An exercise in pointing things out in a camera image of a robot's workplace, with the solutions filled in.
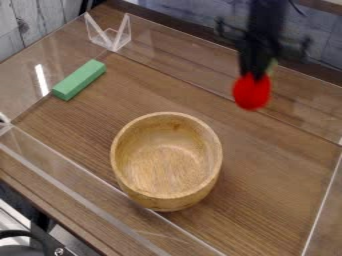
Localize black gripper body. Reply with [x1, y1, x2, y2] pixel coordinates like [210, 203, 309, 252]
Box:
[213, 0, 313, 64]

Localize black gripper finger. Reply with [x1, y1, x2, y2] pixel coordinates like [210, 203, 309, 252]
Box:
[240, 49, 256, 76]
[254, 54, 273, 80]

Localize red plush strawberry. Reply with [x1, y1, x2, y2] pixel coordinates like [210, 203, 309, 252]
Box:
[232, 58, 280, 111]

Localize green rectangular block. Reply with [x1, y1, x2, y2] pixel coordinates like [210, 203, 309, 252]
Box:
[53, 59, 107, 101]

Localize wooden bowl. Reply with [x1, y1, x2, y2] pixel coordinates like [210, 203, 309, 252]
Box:
[110, 112, 224, 212]

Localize clear acrylic corner bracket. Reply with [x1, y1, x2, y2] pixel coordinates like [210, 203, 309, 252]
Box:
[85, 13, 133, 52]

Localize clear acrylic enclosure wall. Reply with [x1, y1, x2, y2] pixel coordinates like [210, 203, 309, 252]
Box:
[0, 15, 342, 256]

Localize black metal mount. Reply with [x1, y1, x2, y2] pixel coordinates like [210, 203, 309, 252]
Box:
[30, 223, 77, 256]

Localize black cable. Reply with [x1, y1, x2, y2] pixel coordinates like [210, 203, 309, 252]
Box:
[0, 229, 35, 240]

